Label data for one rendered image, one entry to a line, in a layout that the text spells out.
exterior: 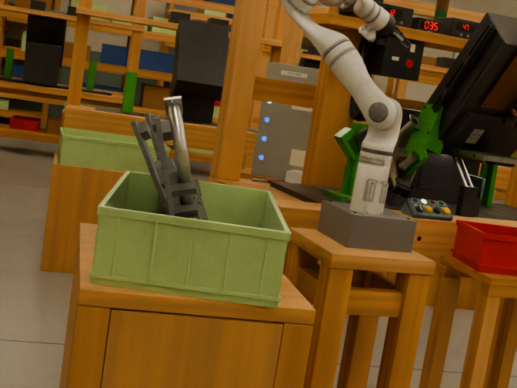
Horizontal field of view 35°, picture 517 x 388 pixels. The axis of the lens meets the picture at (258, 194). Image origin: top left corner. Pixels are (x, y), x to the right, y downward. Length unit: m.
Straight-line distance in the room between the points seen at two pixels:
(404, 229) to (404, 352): 0.35
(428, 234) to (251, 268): 1.11
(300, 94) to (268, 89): 0.14
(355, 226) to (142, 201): 0.60
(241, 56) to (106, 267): 1.44
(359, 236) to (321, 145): 0.96
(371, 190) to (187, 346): 0.78
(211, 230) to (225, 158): 1.32
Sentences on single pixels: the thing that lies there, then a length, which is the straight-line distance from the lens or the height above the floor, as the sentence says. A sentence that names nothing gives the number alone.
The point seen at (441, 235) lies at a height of 0.85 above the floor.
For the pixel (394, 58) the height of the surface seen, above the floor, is 1.42.
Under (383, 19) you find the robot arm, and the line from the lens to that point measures 2.82.
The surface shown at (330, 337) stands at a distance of 2.28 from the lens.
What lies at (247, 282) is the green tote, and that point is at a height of 0.84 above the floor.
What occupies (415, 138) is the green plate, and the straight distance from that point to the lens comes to 3.07.
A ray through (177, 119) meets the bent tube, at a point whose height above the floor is 1.16.
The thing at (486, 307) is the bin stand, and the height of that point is 0.71.
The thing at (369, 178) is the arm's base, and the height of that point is 1.05.
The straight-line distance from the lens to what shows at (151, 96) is 9.78.
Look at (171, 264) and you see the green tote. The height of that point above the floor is 0.86.
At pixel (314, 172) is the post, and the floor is 0.94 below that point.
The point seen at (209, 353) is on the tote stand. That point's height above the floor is 0.67.
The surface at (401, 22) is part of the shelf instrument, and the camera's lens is 3.25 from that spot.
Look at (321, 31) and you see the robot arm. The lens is 2.42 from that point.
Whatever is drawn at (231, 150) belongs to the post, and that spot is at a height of 0.99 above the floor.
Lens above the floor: 1.28
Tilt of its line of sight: 8 degrees down
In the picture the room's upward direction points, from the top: 9 degrees clockwise
